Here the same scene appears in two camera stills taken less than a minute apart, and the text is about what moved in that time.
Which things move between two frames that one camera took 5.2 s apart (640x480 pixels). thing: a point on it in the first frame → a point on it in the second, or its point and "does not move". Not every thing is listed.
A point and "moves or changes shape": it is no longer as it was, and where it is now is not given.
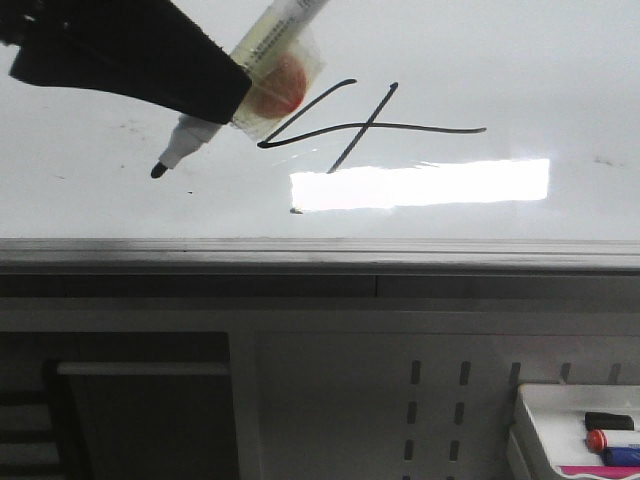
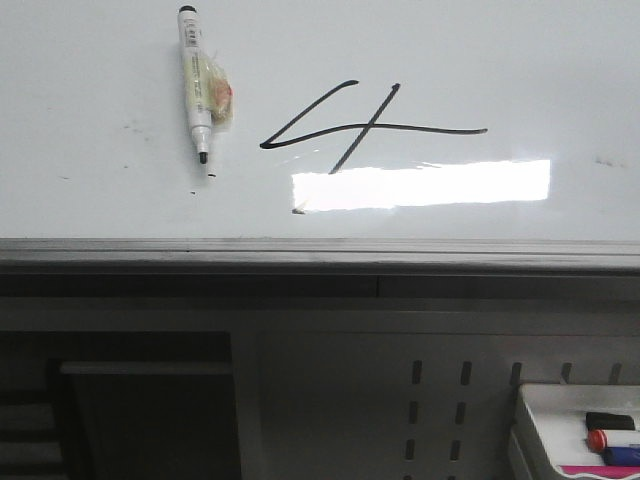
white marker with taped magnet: (283, 57) moves or changes shape
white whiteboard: (430, 120) does not move
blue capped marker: (621, 456) does not move
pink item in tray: (616, 471) does not move
